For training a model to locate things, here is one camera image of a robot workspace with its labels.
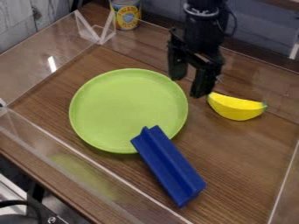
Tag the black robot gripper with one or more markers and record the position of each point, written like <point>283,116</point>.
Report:
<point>200,37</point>

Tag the yellow toy banana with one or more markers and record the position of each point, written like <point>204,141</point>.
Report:
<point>234,108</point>

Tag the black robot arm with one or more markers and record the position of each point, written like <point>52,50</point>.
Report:
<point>194,45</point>

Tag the green round plate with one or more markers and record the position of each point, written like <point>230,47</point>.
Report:
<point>121,101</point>

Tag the blue plastic block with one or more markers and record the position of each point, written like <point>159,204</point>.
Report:
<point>174,171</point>

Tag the clear acrylic enclosure wall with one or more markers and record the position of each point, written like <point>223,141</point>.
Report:
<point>246,159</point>

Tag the black metal table bracket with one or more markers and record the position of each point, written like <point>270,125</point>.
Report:
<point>35,196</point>

